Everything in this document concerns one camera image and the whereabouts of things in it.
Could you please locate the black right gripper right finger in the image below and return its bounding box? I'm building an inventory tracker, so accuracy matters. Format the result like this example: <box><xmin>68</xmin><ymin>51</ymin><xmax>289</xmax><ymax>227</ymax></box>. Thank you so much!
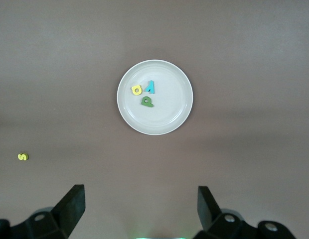
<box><xmin>197</xmin><ymin>186</ymin><xmax>299</xmax><ymax>239</ymax></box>

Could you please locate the teal letter y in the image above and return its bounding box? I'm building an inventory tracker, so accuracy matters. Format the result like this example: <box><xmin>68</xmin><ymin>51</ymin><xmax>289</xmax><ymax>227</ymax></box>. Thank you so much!
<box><xmin>144</xmin><ymin>80</ymin><xmax>155</xmax><ymax>95</ymax></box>

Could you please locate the beige brown round plate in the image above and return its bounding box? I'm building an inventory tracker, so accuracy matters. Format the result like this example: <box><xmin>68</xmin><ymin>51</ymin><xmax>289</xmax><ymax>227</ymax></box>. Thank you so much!
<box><xmin>116</xmin><ymin>59</ymin><xmax>194</xmax><ymax>136</ymax></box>

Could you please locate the green letter d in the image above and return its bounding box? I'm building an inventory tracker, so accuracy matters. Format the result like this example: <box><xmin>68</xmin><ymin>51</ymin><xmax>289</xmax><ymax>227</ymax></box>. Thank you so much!
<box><xmin>141</xmin><ymin>96</ymin><xmax>155</xmax><ymax>108</ymax></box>

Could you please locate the brown table cover sheet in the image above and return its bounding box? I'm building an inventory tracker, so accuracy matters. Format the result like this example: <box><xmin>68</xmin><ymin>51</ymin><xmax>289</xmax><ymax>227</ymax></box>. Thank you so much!
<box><xmin>0</xmin><ymin>0</ymin><xmax>309</xmax><ymax>239</ymax></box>

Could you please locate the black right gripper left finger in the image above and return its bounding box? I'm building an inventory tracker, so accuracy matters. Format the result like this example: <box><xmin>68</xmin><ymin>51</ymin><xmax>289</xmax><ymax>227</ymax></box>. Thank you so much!
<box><xmin>0</xmin><ymin>184</ymin><xmax>86</xmax><ymax>239</ymax></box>

